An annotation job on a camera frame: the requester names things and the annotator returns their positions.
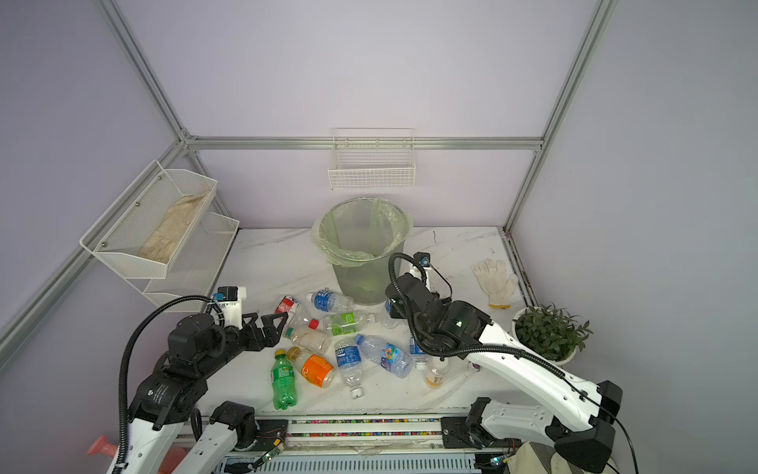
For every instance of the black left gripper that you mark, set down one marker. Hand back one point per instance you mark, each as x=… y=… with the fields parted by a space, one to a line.
x=271 y=337

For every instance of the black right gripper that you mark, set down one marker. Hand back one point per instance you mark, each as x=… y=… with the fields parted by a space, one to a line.
x=393 y=311

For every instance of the green soda bottle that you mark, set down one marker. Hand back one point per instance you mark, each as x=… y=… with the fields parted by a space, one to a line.
x=283 y=382

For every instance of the small clear bottle white cap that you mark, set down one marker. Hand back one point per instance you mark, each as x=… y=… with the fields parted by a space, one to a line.
x=438 y=368

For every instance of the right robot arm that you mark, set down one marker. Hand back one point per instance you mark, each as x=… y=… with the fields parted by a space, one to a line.
x=576 y=417

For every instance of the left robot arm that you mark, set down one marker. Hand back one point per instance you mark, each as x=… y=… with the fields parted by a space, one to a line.
x=150 y=421

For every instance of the grey mesh waste bin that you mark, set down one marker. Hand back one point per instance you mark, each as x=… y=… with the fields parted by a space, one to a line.
x=365 y=284

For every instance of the green bin liner bag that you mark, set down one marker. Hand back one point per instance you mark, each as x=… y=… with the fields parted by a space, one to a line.
x=361 y=230

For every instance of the clear bottle red white label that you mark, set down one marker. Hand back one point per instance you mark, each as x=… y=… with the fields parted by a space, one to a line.
x=298 y=313

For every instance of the square clear bottle green band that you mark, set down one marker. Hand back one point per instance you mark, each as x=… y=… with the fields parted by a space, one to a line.
x=309 y=339

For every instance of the clear bottle rainbow label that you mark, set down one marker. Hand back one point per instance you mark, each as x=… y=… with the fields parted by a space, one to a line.
x=384 y=354

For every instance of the orange label bottle yellow cap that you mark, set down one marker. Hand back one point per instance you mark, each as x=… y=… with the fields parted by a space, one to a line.
x=314 y=368

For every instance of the clear bottle blue label white cap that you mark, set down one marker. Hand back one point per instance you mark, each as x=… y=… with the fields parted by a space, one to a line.
x=328 y=301

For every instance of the clear bottle green label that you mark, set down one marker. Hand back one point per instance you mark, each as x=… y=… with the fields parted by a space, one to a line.
x=348 y=323

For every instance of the Pocari Sweat bottle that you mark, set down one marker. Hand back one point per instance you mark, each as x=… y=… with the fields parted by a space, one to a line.
x=349 y=366

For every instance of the white cotton work glove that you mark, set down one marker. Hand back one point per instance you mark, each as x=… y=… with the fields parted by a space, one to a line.
x=497 y=280

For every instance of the beige glove in shelf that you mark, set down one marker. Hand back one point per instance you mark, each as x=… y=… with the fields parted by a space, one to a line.
x=165 y=240

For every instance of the potted green plant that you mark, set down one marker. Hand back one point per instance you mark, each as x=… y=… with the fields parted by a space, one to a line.
x=553 y=333

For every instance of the red coated glove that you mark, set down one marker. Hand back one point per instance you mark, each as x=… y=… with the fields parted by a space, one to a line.
x=170 y=462

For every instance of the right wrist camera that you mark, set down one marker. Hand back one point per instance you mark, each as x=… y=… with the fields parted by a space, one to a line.
x=421 y=267

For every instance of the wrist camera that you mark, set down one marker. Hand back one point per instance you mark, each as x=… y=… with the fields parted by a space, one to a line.
x=421 y=267
x=230 y=300

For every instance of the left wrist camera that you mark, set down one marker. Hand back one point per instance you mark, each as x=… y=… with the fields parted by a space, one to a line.
x=230 y=300

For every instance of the white mesh wall shelf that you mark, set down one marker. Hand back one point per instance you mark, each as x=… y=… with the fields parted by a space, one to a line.
x=117 y=236

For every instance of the white wire wall basket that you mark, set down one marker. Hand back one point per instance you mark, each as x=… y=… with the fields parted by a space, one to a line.
x=376 y=160

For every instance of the base rail with cable strip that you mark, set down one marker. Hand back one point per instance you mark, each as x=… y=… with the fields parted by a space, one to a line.
x=426 y=443

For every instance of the aluminium frame post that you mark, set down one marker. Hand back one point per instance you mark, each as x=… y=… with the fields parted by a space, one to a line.
x=127 y=40

